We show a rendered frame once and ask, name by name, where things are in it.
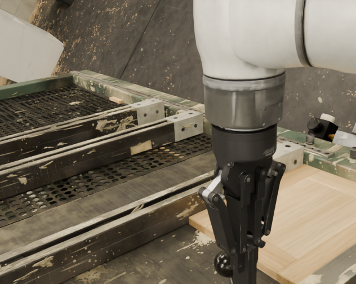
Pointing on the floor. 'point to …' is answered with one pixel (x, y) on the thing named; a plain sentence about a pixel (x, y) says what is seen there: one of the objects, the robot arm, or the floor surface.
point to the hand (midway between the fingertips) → (244, 266)
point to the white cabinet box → (20, 48)
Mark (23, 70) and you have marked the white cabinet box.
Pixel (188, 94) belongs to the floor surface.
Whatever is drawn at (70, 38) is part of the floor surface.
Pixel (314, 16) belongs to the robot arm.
